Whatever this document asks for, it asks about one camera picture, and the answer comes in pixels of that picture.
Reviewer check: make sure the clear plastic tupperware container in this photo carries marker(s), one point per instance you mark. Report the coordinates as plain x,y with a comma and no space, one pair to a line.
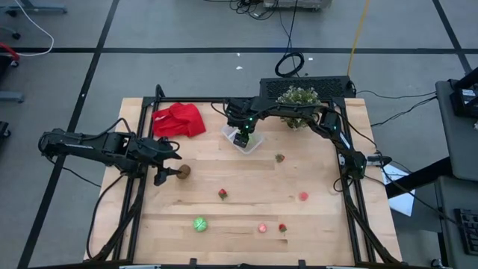
257,142

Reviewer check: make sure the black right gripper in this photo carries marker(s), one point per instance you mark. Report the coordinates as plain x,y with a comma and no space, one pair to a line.
241,114

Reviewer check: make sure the grey desk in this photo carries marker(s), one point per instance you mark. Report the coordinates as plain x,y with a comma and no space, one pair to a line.
459,149

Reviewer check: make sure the black keyboard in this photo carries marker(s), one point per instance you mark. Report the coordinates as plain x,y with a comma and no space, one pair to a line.
468,231

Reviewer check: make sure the brown toy kiwi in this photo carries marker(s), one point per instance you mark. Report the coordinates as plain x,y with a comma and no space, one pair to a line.
184,172

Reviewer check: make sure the black desk device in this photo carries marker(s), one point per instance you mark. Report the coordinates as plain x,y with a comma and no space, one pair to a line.
465,104

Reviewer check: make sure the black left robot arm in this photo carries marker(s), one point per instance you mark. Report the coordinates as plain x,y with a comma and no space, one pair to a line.
93,147

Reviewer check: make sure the black metal table frame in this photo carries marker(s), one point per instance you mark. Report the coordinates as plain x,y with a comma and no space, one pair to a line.
209,99

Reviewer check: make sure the black perforated computer case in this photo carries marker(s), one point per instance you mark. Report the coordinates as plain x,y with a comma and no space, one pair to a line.
269,87

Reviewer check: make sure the grey device box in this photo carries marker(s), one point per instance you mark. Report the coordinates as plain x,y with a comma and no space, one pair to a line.
295,3

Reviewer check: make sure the black caster wheel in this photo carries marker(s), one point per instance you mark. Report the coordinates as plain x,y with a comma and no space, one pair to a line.
15,36

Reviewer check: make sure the white paper sheet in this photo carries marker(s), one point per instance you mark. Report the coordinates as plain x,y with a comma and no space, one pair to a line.
403,203

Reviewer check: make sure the pink toy peach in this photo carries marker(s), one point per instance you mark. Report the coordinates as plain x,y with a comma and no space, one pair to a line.
303,196
262,228

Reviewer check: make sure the red cloth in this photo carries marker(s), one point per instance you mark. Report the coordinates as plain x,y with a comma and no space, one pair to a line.
179,119

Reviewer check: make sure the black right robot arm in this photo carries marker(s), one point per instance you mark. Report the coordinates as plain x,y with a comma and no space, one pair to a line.
336,130

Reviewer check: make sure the black floor object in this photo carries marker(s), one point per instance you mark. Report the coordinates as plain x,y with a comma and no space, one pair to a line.
3,129

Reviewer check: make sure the black diagonal beam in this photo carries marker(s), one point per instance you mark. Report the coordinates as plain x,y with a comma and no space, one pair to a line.
418,178

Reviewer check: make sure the red cart part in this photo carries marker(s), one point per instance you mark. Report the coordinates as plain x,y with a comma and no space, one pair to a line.
9,50

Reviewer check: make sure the round green toy fruit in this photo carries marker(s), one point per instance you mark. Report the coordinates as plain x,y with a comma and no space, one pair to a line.
200,224

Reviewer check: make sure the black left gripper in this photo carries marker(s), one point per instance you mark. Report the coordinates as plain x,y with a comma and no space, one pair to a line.
149,153

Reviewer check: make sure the grey metal stand base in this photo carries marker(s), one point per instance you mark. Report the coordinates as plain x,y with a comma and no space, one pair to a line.
41,8
11,97

